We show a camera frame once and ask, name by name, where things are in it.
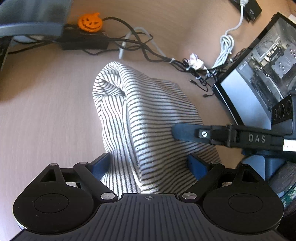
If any glass computer case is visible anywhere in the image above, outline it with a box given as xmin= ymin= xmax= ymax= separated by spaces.
xmin=214 ymin=13 xmax=295 ymax=129

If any crumpled white paper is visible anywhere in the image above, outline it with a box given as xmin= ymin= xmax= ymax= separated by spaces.
xmin=188 ymin=53 xmax=206 ymax=70

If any black cable bundle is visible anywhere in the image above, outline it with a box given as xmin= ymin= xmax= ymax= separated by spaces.
xmin=7 ymin=16 xmax=247 ymax=98

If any black power adapter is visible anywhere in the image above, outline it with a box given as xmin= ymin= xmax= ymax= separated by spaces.
xmin=56 ymin=29 xmax=109 ymax=50

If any white charger cable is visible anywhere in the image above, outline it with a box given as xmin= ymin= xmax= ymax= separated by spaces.
xmin=211 ymin=0 xmax=249 ymax=70

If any striped beige shirt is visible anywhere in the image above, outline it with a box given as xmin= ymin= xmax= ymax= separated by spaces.
xmin=92 ymin=62 xmax=220 ymax=196

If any black wall socket strip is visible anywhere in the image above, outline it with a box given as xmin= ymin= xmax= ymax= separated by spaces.
xmin=229 ymin=0 xmax=262 ymax=23

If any orange pumpkin figurine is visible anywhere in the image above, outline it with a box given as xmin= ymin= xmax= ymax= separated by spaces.
xmin=78 ymin=13 xmax=103 ymax=33

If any curved computer monitor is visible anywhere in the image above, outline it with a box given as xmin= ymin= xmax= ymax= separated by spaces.
xmin=0 ymin=0 xmax=72 ymax=37

